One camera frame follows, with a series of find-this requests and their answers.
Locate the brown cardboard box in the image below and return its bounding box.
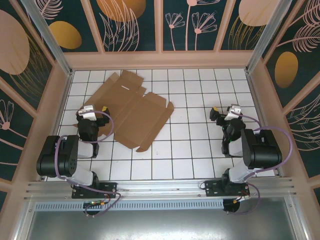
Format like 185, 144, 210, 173
72, 69, 175, 153

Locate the small green circuit board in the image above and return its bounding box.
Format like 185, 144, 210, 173
83, 199, 107, 209

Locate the grey metal sheet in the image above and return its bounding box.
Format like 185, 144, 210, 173
13, 197, 310, 240

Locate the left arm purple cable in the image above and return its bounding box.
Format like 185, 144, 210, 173
55, 109, 123, 218

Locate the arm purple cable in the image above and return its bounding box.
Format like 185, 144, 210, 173
55, 109, 123, 218
226, 111, 294, 216

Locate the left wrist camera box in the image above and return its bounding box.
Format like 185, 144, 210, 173
77, 104, 98, 120

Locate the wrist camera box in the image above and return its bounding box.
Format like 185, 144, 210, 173
224, 104, 243, 121
77, 104, 98, 120

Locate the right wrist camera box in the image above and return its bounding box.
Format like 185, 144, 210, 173
224, 104, 243, 121

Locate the aluminium side rail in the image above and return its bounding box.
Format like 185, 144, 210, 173
246, 72, 280, 177
39, 72, 74, 181

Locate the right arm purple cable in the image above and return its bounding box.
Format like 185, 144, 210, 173
226, 111, 294, 216

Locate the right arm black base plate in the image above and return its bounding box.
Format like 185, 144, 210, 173
204, 180, 251, 198

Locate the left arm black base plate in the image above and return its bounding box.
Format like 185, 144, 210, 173
71, 182, 118, 200

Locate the aluminium frame post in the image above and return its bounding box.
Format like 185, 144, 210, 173
244, 0, 288, 74
19, 0, 75, 77

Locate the aluminium mounting rail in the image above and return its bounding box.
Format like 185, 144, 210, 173
23, 176, 298, 201

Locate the slotted grey cable duct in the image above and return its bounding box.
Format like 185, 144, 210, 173
33, 199, 225, 211

